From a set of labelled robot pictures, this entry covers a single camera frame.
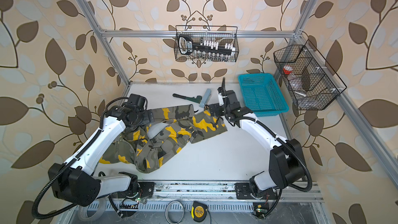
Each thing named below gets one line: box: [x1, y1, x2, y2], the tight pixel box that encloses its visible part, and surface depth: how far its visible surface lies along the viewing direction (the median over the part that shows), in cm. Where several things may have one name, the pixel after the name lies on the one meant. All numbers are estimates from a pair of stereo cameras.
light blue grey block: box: [199, 88, 212, 108], surface depth 110 cm
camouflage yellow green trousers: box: [99, 104, 228, 174], surface depth 91 cm
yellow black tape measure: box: [190, 200, 208, 223], surface depth 68 cm
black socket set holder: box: [178, 34, 234, 55], surface depth 85 cm
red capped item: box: [282, 64, 293, 75], surface depth 83 cm
